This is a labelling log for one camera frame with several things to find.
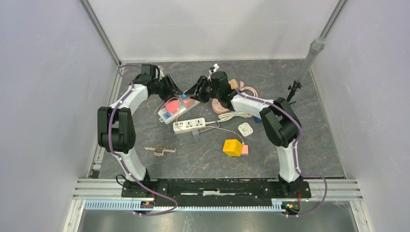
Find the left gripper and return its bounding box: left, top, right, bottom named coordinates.
left=152, top=74, right=184, bottom=103

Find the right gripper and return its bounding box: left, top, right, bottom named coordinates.
left=185, top=76, right=220, bottom=104

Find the pink square plug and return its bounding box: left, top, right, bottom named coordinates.
left=179, top=98, right=196, bottom=109

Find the long white power strip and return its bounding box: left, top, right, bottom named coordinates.
left=157, top=98, right=200, bottom=125

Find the tan wooden cube plug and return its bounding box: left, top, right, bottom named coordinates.
left=228, top=79, right=240, bottom=89

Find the white square plug adapter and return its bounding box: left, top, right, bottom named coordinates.
left=238, top=122, right=253, bottom=137

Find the yellow cube socket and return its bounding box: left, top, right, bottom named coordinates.
left=222, top=139, right=243, bottom=157

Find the small pink charger plug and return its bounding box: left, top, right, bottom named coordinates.
left=241, top=145, right=249, bottom=156

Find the blue cube socket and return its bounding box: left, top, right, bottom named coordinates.
left=254, top=117, right=262, bottom=123

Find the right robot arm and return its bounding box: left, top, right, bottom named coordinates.
left=185, top=71, right=303, bottom=197

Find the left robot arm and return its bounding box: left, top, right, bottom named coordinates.
left=97, top=64, right=183, bottom=197

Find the pink round socket base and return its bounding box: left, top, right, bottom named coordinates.
left=211, top=99, right=230, bottom=115

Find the small white power strip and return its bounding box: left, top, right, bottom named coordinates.
left=173, top=117, right=206, bottom=134

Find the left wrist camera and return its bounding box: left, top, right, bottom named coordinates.
left=157, top=66, right=165, bottom=80

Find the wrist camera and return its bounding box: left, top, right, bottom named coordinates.
left=208, top=63, right=220, bottom=75
left=157, top=66, right=165, bottom=80

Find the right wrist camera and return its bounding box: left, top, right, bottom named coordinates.
left=208, top=63, right=220, bottom=75

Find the white bundled cable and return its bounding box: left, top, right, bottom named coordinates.
left=218, top=110, right=254, bottom=122

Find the thin pink charger cable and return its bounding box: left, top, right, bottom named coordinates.
left=153, top=97, right=246, bottom=146

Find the pink coiled cable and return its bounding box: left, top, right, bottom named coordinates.
left=238, top=81, right=258, bottom=97

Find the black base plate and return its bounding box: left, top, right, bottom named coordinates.
left=121, top=178, right=311, bottom=206

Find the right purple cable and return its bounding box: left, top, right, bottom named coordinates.
left=218, top=62, right=328, bottom=218

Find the purple cable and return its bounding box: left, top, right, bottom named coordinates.
left=108, top=64, right=178, bottom=217
left=218, top=62, right=328, bottom=218

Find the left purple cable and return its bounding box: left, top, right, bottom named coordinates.
left=108, top=64, right=178, bottom=217

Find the white cable duct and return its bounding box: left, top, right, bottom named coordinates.
left=84, top=200, right=295, bottom=213

